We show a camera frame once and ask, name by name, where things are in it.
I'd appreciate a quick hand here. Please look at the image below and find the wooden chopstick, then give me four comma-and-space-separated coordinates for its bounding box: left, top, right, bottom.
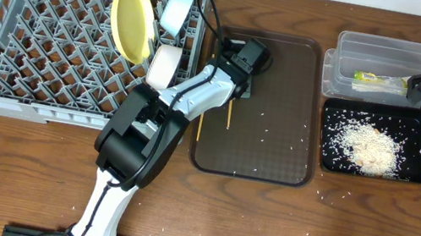
226, 100, 233, 129
195, 113, 205, 142

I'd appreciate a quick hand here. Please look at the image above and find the green white snack wrapper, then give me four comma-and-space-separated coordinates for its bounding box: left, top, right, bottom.
353, 70, 407, 90

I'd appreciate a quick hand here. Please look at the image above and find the white bowl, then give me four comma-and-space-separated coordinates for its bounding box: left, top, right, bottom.
145, 44, 183, 90

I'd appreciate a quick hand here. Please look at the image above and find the light blue bowl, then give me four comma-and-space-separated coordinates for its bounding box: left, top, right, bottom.
160, 0, 194, 36

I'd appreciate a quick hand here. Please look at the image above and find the yellow plate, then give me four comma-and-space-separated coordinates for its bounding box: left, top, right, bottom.
111, 0, 155, 64

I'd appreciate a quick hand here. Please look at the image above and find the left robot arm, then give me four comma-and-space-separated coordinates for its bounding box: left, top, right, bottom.
65, 38, 271, 236

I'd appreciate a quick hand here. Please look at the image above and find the black waste tray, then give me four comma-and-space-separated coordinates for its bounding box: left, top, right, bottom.
320, 98, 421, 183

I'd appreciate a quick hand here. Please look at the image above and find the pile of rice waste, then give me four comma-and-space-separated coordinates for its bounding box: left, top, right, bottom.
335, 120, 403, 178

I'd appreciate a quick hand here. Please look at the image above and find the brown serving tray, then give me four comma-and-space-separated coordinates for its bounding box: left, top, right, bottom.
189, 26, 322, 188

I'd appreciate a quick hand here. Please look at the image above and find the clear plastic bin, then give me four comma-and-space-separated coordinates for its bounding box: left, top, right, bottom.
321, 31, 421, 107

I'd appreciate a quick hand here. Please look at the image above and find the grey dish rack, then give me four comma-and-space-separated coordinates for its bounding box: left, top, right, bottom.
0, 0, 213, 150

